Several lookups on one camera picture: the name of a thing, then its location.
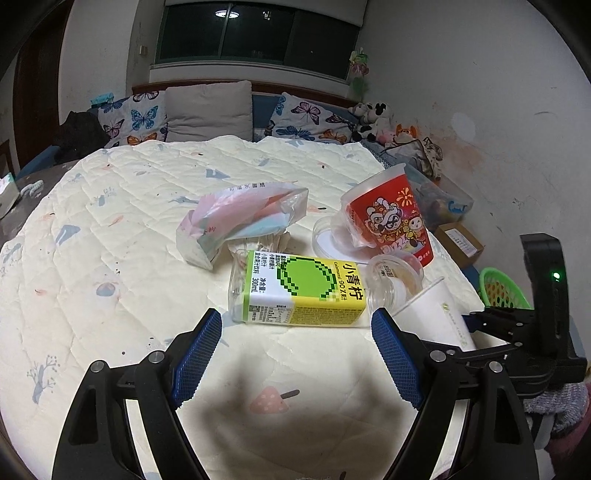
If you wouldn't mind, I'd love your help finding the yellow green label bottle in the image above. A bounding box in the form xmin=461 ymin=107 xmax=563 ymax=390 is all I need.
xmin=228 ymin=249 xmax=370 ymax=326

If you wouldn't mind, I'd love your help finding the dark window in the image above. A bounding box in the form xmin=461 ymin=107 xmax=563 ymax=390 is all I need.
xmin=154 ymin=0 xmax=370 ymax=84

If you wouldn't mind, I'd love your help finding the green plastic basket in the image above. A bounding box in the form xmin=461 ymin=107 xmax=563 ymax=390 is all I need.
xmin=478 ymin=268 xmax=532 ymax=310

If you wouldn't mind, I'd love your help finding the brown cardboard box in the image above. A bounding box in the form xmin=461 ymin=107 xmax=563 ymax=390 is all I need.
xmin=434 ymin=222 xmax=485 ymax=268

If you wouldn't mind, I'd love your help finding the dark brown door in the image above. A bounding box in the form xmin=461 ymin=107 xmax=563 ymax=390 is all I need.
xmin=14 ymin=0 xmax=75 ymax=162

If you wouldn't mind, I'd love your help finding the pastel plastic tissue packet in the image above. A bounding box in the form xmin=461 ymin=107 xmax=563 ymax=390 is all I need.
xmin=176 ymin=181 xmax=309 ymax=269

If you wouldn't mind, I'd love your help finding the white paper cup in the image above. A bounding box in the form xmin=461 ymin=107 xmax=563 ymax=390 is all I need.
xmin=390 ymin=276 xmax=478 ymax=352

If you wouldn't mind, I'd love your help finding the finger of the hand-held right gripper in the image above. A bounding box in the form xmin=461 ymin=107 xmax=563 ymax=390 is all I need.
xmin=462 ymin=307 xmax=536 ymax=342
xmin=455 ymin=342 xmax=525 ymax=365

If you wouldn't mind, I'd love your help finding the clear plastic storage bin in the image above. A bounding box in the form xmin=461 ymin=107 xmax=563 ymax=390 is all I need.
xmin=406 ymin=168 xmax=475 ymax=232

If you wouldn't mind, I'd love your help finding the colourful hanging decoration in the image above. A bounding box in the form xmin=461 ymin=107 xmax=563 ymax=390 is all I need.
xmin=348 ymin=46 xmax=372 ymax=100

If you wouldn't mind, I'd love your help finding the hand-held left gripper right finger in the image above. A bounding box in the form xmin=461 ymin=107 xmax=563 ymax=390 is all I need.
xmin=370 ymin=308 xmax=541 ymax=480

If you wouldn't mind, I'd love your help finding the pink orange plush toy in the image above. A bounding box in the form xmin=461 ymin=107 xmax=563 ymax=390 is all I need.
xmin=376 ymin=122 xmax=419 ymax=148

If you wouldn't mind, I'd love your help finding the red printed plastic cup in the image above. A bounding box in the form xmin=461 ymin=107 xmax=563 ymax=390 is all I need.
xmin=340 ymin=162 xmax=437 ymax=268

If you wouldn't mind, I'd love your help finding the butterfly print pillow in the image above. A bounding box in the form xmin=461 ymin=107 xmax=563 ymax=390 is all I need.
xmin=97 ymin=90 xmax=169 ymax=148
xmin=263 ymin=92 xmax=358 ymax=146

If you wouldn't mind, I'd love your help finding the grey pillow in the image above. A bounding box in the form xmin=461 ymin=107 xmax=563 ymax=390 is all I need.
xmin=165 ymin=80 xmax=254 ymax=143

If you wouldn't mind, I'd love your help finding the person's pink clothing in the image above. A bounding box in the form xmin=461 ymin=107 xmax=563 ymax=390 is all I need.
xmin=540 ymin=425 xmax=591 ymax=480

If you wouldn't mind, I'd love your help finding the black white cow plush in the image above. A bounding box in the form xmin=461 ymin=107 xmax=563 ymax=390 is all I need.
xmin=347 ymin=102 xmax=393 ymax=144

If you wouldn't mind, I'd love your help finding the black clothing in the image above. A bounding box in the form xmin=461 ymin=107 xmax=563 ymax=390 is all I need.
xmin=54 ymin=111 xmax=112 ymax=162

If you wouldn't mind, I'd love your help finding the white quilted printed blanket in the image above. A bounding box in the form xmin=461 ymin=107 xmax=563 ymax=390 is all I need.
xmin=0 ymin=134 xmax=509 ymax=480

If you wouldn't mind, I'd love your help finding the tissue box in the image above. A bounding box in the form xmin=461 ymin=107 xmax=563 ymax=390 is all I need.
xmin=0 ymin=172 xmax=21 ymax=220

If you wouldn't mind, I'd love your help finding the clear plastic lid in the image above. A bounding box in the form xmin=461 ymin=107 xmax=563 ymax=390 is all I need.
xmin=312 ymin=215 xmax=365 ymax=257

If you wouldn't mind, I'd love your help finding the wooden headboard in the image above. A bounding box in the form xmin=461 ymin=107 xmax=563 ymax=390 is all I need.
xmin=131 ymin=78 xmax=282 ymax=95

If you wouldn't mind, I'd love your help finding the small clear plastic cup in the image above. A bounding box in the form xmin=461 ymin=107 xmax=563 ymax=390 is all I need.
xmin=367 ymin=253 xmax=426 ymax=319

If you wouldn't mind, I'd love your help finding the person's right hand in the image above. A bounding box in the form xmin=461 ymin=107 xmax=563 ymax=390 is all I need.
xmin=524 ymin=385 xmax=591 ymax=437

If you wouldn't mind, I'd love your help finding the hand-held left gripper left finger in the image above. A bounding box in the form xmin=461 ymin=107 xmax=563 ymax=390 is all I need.
xmin=53 ymin=308 xmax=223 ymax=480

